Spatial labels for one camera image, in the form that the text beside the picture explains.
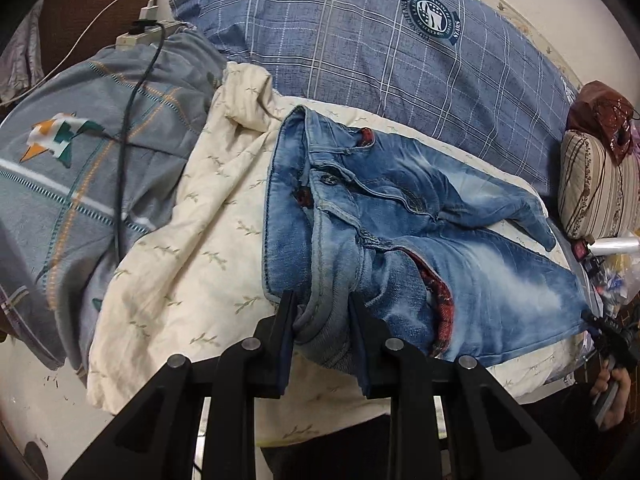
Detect blue denim jeans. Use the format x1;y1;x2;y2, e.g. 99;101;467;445
262;106;588;373

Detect person's right hand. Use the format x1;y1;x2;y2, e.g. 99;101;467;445
591;361;631;430

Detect clutter of plastic bags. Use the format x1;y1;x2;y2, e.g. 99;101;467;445
572;237;639;318

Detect white plastic roll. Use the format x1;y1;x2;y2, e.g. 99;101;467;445
587;234;640;257

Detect cream leaf-print blanket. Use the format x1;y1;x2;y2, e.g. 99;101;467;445
87;62;591;448

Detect beige striped pillow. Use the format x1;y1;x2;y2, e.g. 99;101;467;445
558;130;639;240

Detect dark red plastic bag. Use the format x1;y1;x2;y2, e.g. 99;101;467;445
566;80;634;166

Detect grey patterned quilt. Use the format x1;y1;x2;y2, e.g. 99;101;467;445
1;27;226;376

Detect blue plaid pillow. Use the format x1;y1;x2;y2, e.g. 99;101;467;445
169;0;575;198

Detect white power strip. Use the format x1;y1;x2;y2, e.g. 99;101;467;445
115;20;183;51

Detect brown wooden headboard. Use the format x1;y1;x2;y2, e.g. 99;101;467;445
39;0;149;73

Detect black cable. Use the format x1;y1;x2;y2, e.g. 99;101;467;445
112;18;167;266

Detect white charger cable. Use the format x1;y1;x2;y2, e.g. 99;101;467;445
0;0;160;108

